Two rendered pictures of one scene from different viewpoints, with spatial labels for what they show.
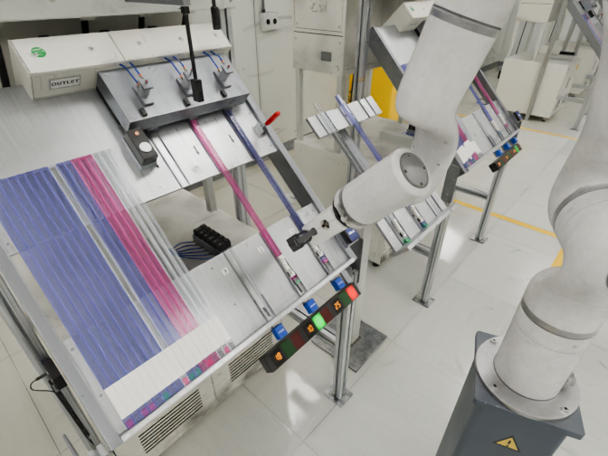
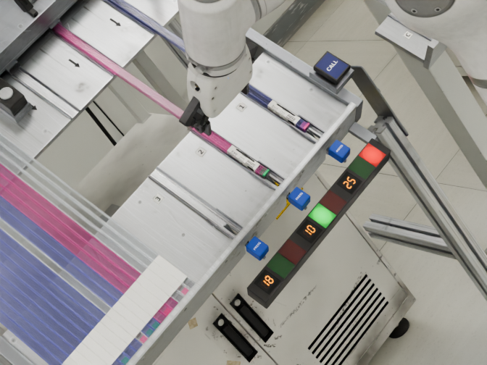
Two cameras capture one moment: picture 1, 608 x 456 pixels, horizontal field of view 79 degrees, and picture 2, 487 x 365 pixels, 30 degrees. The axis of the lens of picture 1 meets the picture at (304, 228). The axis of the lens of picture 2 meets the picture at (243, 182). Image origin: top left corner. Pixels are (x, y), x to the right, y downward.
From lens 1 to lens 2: 76 cm
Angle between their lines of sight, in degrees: 25
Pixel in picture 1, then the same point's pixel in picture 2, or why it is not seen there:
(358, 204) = (193, 48)
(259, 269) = (205, 178)
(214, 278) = (146, 212)
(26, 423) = not seen: outside the picture
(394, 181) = (186, 9)
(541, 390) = not seen: outside the picture
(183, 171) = (66, 98)
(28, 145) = not seen: outside the picture
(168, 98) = (10, 19)
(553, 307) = (461, 55)
